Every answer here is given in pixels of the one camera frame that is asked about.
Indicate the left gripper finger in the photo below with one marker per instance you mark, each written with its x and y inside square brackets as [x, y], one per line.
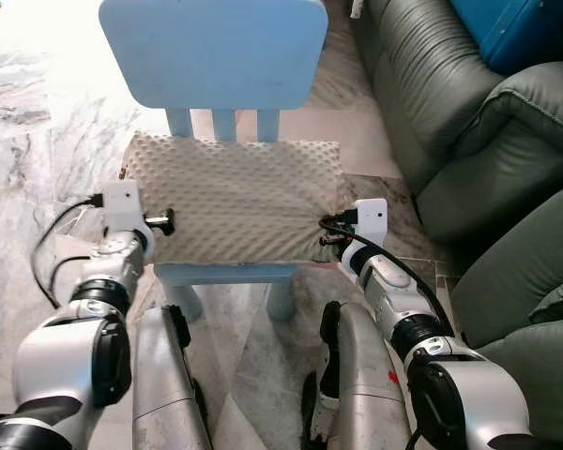
[168, 222]

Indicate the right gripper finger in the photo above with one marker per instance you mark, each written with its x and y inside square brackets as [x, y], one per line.
[327, 239]

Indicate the beige bumpy foam pillow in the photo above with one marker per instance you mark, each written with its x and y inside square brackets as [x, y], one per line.
[235, 197]

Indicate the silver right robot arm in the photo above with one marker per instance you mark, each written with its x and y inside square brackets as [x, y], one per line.
[394, 292]

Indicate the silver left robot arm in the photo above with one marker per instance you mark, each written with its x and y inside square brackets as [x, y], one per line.
[66, 361]

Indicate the silver right robot leg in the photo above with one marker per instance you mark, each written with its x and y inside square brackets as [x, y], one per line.
[366, 375]

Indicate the silver robot leg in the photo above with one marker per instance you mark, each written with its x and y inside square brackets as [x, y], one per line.
[164, 375]
[366, 375]

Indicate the silver left robot leg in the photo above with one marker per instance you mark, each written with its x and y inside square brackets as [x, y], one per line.
[164, 375]

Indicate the light blue plastic kids chair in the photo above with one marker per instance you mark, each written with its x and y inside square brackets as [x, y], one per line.
[216, 47]

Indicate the blue plastic box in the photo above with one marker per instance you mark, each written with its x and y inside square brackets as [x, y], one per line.
[516, 28]

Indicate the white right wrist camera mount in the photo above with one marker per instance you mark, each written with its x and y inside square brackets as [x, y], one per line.
[372, 222]

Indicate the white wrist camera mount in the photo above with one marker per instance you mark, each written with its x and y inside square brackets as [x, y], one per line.
[372, 222]
[122, 204]

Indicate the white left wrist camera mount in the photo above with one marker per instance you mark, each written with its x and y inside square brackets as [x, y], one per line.
[122, 204]

